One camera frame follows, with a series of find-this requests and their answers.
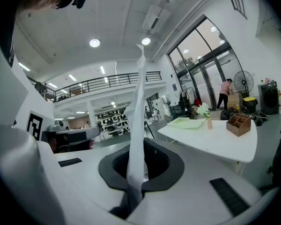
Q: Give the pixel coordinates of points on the dark grey washing machine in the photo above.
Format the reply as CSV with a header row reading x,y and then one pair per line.
x,y
269,97

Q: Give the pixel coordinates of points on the white ceiling air conditioner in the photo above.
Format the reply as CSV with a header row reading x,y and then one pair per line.
x,y
154,17

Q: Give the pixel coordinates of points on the pale green sink tray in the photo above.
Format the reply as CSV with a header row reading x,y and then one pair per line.
x,y
185,123

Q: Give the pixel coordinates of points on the white cloth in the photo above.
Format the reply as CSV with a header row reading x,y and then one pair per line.
x,y
137,137

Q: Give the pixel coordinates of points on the pile of black bags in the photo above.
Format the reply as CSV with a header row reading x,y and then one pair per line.
x,y
228,114

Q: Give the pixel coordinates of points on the black-framed glass door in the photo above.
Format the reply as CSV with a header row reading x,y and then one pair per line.
x,y
201,55

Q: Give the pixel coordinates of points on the white flowers in pink vase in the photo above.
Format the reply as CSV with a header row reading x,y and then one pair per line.
x,y
204,109

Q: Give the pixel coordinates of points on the black balcony railing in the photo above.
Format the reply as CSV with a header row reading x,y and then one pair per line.
x,y
96,83

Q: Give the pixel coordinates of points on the shelf of black equipment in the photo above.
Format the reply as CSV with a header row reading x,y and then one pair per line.
x,y
112,123

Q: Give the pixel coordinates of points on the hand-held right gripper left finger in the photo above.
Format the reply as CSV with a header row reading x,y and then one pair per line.
x,y
84,184

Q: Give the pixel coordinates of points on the brown wooden desk organizer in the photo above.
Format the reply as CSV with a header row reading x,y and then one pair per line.
x,y
238,126

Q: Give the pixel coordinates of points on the cardboard box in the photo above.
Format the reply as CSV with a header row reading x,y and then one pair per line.
x,y
234,99

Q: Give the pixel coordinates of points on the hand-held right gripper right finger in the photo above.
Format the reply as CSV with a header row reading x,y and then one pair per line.
x,y
189,196

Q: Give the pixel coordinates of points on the round ceiling lamp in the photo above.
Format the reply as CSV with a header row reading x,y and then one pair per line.
x,y
145,41
94,42

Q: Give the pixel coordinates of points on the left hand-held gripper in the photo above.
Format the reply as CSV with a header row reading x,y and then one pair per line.
x,y
14,160

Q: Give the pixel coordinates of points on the yellow lidded bin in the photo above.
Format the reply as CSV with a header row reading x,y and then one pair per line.
x,y
250,104

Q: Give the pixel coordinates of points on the black printed bag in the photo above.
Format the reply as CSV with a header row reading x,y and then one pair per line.
x,y
260,117

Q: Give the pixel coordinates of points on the black standing fan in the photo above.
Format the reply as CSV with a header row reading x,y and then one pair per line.
x,y
243,81

